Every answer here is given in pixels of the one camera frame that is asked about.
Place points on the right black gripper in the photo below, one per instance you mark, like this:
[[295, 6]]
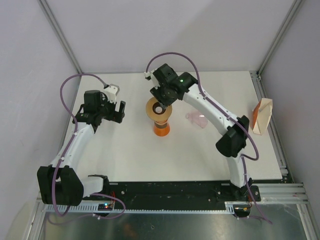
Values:
[[156, 94]]

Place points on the grey slotted cable duct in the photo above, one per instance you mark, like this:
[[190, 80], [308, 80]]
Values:
[[192, 208]]

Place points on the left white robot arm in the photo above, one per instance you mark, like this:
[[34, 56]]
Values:
[[59, 183]]

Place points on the right aluminium frame post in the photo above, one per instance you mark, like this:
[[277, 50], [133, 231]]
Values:
[[280, 34]]

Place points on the wooden dripper ring holder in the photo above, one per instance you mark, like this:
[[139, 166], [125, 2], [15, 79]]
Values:
[[156, 112]]

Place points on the left aluminium frame post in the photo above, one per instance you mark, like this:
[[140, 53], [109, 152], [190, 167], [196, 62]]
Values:
[[53, 22]]

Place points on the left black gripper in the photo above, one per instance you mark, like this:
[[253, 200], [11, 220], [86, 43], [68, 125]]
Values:
[[118, 116]]

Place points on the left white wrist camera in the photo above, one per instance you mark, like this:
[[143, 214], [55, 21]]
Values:
[[111, 91]]

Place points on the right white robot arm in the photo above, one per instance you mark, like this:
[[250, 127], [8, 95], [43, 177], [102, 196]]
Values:
[[232, 128]]

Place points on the orange glass carafe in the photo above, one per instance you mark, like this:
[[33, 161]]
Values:
[[161, 129]]

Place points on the paper coffee filter stack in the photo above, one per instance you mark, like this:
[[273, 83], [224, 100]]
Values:
[[261, 116]]

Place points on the right aluminium table rail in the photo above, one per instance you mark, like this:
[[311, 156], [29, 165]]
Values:
[[284, 190]]

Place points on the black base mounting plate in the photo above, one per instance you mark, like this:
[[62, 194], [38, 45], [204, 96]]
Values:
[[181, 193]]

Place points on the aluminium frame post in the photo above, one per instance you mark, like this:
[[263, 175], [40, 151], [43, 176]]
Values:
[[280, 34], [53, 22]]

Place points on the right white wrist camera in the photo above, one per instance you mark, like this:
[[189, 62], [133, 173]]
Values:
[[149, 76]]

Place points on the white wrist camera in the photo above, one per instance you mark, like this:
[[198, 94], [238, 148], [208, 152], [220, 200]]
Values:
[[111, 91], [149, 76]]

